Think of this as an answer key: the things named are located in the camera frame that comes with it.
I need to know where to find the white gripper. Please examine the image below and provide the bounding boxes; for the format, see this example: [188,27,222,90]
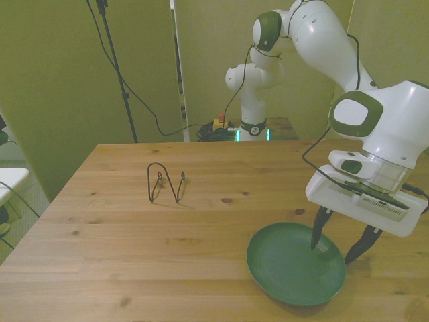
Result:
[305,164,429,265]

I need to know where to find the black tripod camera pole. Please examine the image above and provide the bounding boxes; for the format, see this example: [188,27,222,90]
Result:
[95,0,139,144]

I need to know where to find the yellow emergency stop box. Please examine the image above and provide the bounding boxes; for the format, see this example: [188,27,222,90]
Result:
[212,113,230,131]

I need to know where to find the white side furniture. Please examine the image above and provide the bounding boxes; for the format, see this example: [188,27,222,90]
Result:
[0,166,30,206]

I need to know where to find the black wire plate stand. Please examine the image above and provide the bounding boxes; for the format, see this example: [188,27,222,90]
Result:
[146,162,187,204]

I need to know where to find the green round plate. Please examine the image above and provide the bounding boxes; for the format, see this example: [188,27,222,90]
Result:
[246,221,347,307]

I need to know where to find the coiled black floor cables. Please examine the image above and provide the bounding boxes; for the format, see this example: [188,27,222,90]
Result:
[196,122,239,142]

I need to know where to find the small brown robot base table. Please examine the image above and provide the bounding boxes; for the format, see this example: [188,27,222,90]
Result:
[263,116,299,140]

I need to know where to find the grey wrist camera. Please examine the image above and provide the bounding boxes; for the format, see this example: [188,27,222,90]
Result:
[330,180,410,221]

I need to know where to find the black tripod camera cable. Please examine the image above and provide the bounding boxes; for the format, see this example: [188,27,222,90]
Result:
[85,0,215,137]

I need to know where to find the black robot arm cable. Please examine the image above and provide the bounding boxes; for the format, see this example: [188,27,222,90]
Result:
[223,0,363,195]

